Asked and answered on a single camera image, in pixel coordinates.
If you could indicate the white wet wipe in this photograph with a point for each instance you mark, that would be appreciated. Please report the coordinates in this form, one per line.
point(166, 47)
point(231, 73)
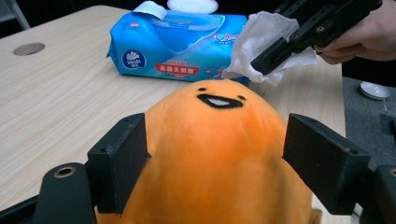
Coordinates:
point(261, 34)

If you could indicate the white round dish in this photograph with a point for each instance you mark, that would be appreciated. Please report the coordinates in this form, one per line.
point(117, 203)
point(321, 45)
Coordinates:
point(375, 90)

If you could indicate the white metal stand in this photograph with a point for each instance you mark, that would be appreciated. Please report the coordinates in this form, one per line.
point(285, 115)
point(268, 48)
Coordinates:
point(17, 11)

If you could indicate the blue wet wipes pack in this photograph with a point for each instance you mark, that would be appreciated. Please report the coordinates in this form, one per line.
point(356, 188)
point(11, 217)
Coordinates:
point(174, 40)

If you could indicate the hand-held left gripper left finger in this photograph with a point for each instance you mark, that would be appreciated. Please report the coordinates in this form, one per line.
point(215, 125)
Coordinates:
point(121, 161)

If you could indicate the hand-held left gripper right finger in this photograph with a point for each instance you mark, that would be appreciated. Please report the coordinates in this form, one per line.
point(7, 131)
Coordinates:
point(323, 161)

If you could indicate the orange plush toy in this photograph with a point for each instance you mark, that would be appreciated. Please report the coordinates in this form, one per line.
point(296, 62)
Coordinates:
point(211, 149)

